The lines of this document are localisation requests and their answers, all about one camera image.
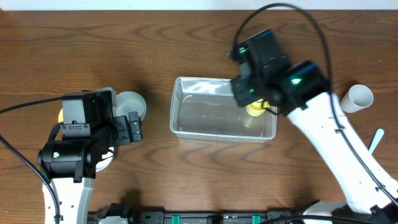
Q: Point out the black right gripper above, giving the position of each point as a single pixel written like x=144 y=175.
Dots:
x=244 y=85

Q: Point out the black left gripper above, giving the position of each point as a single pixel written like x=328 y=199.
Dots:
x=125 y=130

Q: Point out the grey plastic bowl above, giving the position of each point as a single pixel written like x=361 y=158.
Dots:
x=130 y=101

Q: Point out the yellow plastic cup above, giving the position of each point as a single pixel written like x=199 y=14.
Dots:
x=257 y=108

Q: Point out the yellow plastic bowl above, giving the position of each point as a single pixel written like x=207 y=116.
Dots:
x=60 y=116

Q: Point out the grey plastic cup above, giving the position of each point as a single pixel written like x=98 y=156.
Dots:
x=357 y=98

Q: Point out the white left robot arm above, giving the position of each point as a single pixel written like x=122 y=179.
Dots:
x=69 y=166

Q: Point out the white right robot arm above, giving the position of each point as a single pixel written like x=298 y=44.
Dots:
x=314 y=109

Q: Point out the clear plastic storage container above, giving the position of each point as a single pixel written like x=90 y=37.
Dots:
x=205 y=108

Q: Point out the white plastic bowl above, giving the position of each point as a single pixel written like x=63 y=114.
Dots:
x=106 y=160

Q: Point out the light blue plastic spoon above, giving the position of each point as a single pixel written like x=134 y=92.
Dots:
x=376 y=139

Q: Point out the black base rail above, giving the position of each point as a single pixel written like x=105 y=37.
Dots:
x=121 y=213

